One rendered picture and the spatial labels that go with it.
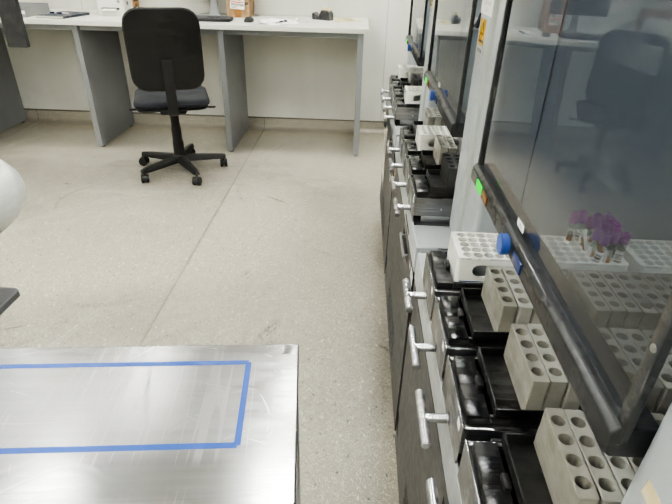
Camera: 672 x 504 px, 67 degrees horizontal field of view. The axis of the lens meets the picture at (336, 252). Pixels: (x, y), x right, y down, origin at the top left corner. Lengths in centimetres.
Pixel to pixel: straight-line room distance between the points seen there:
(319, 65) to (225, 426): 392
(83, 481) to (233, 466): 16
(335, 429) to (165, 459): 113
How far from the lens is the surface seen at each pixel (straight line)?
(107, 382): 76
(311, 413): 177
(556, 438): 62
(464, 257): 92
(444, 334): 83
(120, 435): 69
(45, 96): 521
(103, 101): 439
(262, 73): 448
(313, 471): 163
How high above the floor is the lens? 132
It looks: 30 degrees down
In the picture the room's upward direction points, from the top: 1 degrees clockwise
